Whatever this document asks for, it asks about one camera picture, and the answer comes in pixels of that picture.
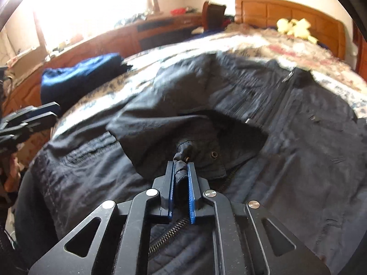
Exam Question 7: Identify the wooden chair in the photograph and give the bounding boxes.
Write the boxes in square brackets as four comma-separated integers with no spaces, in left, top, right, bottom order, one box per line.
[201,1,228,31]

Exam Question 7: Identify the black jacket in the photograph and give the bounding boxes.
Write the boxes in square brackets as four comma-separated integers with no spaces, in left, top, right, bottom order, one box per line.
[17,52,359,275]

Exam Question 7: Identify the red floral quilt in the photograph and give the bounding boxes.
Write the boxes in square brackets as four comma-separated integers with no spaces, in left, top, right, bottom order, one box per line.
[224,24,367,76]

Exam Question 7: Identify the person's left hand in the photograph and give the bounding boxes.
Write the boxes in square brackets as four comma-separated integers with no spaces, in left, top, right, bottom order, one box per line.
[4,152,22,192]

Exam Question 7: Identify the blue floral bedsheet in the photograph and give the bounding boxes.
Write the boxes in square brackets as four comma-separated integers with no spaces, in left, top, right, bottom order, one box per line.
[52,33,367,139]

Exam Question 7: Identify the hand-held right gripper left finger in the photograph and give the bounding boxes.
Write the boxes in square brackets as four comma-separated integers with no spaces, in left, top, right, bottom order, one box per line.
[28,161,175,275]

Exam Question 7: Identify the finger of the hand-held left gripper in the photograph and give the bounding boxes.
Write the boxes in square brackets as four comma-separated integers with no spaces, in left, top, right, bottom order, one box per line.
[8,112,60,134]
[6,102,61,121]

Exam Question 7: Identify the wooden desk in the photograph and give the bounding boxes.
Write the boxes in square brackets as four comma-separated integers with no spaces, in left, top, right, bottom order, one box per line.
[3,13,207,115]

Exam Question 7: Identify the yellow plush toy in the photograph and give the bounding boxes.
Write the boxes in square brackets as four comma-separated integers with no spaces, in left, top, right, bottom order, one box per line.
[276,18,317,44]

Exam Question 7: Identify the wooden bed headboard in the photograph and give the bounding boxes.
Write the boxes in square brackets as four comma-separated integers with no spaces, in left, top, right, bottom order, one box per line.
[234,0,346,59]

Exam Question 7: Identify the folded blue clothes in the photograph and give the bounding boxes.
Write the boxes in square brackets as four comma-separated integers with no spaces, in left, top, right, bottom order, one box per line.
[41,53,132,106]

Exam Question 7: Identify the window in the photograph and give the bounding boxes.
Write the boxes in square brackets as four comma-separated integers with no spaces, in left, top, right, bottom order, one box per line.
[33,0,151,45]

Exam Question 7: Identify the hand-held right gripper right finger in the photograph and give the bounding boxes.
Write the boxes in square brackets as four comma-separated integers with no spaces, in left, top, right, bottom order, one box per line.
[188,162,330,275]

